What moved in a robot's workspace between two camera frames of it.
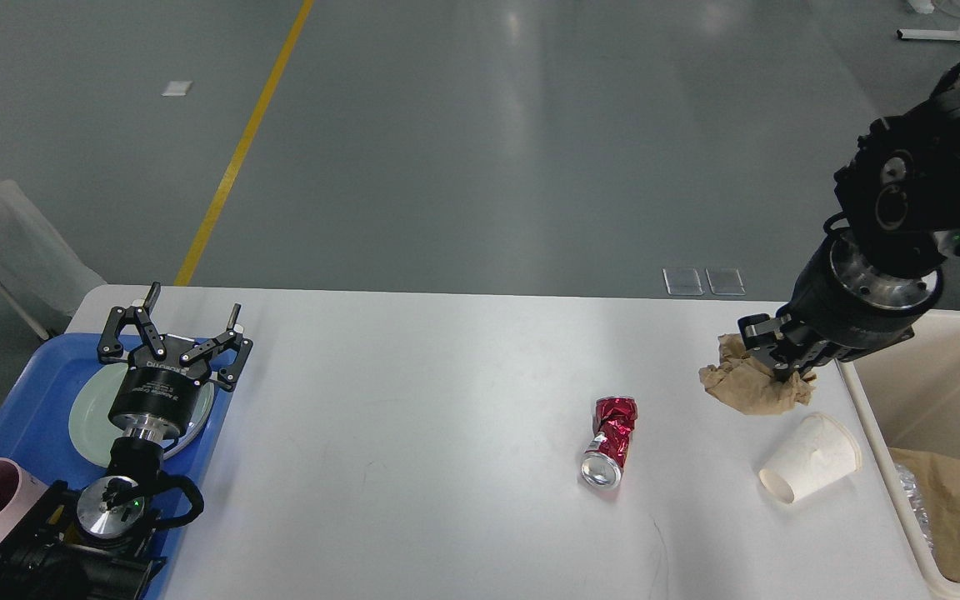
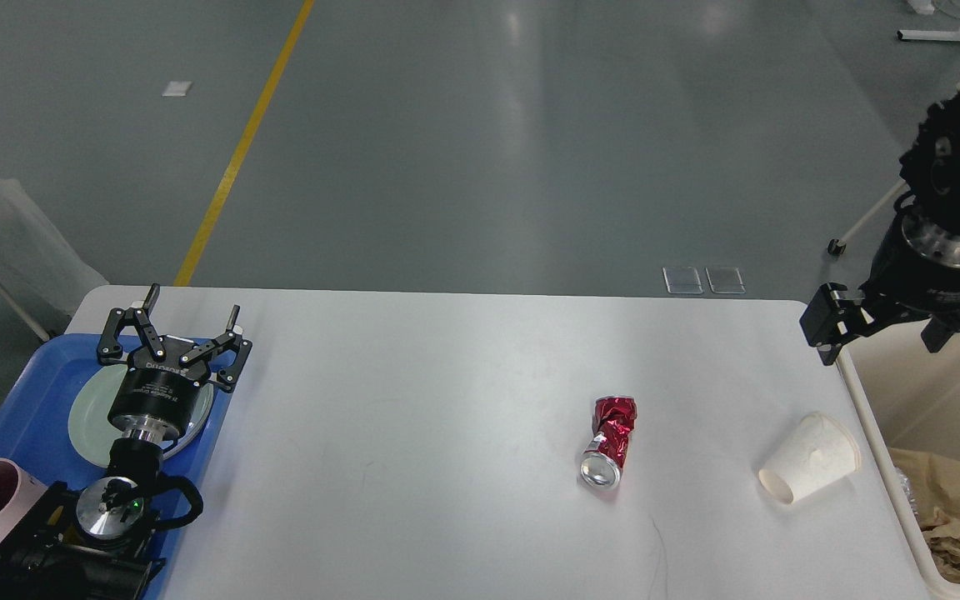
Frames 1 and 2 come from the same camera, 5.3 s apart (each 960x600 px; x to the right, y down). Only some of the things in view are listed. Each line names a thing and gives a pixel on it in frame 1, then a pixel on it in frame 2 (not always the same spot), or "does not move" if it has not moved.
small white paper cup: [822, 452] does not move
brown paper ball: [747, 383] to [958, 551]
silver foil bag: [912, 497] does not move
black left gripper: [157, 394] does not move
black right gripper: [847, 304] to [927, 272]
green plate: [94, 429] does not move
